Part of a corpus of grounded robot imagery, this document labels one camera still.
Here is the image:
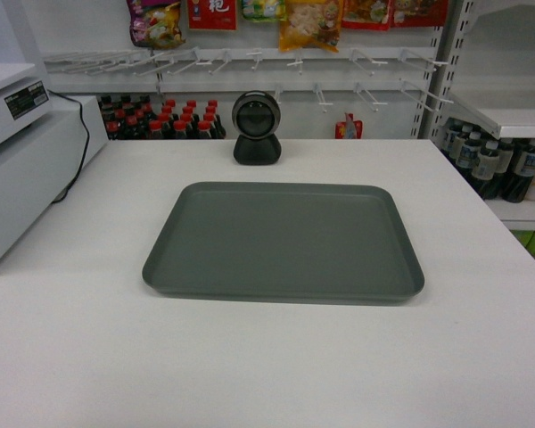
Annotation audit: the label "red orange snack bag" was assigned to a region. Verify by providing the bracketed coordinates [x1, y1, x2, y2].
[342, 0, 391, 31]

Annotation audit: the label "yellow snack bag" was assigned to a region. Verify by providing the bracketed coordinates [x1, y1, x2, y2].
[278, 0, 343, 53]

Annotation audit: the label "red spout pouch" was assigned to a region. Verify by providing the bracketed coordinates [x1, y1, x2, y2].
[334, 113, 364, 139]

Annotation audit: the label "black round barcode scanner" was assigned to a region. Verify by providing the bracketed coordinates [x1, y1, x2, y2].
[231, 90, 282, 166]

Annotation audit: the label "red cap cola bottle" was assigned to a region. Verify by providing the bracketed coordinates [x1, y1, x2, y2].
[149, 113, 170, 139]
[173, 119, 193, 140]
[197, 119, 218, 140]

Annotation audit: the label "white peg hook rack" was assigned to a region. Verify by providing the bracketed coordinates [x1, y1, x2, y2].
[43, 46, 448, 111]

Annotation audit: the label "white side shelf unit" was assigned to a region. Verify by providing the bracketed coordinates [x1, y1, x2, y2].
[418, 0, 535, 259]

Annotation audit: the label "grey rectangular serving tray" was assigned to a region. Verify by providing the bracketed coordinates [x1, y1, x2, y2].
[142, 182, 424, 304]

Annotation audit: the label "purple snack bag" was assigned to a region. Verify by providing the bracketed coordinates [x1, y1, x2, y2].
[127, 0, 185, 50]

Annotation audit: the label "black power cable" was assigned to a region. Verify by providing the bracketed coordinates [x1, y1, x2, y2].
[46, 88, 91, 202]

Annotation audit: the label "white cash register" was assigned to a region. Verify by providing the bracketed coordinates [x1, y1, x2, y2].
[0, 63, 108, 259]

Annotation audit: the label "green snack bag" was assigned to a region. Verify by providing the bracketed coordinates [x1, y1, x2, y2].
[240, 0, 287, 22]

